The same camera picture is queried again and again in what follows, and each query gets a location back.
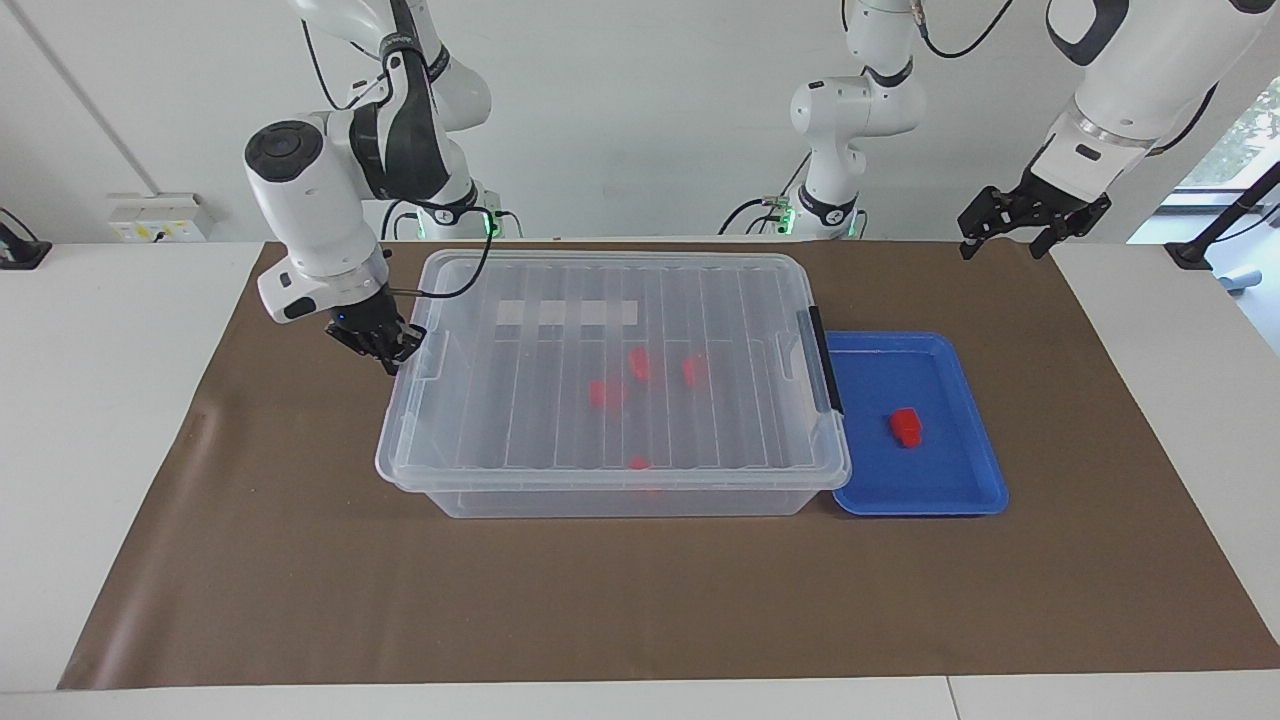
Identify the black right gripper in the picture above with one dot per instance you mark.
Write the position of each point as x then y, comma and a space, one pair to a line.
365, 322

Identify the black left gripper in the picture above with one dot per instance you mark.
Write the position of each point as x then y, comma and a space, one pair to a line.
1050, 205

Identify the clear ribbed plastic lid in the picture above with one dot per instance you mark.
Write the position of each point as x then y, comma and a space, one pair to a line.
540, 420

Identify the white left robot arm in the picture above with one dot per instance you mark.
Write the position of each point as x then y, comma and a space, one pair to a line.
850, 110

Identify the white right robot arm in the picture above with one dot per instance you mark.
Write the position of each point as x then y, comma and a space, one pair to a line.
310, 200

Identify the clear plastic storage box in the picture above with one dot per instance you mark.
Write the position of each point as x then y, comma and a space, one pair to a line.
600, 503

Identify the blue plastic tray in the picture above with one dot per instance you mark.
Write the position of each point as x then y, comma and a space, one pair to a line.
940, 470

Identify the black stand with foot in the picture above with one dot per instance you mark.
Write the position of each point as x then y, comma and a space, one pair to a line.
1225, 215

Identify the light blue small object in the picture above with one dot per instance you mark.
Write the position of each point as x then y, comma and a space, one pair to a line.
1243, 280

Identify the window with green view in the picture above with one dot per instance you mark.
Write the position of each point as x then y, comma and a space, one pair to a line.
1250, 140

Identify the brown paper table mat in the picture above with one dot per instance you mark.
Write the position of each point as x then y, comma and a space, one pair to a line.
600, 600

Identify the small black desk device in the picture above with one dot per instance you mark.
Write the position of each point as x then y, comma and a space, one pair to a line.
22, 250

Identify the white wall socket box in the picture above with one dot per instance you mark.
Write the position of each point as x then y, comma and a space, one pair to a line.
160, 215

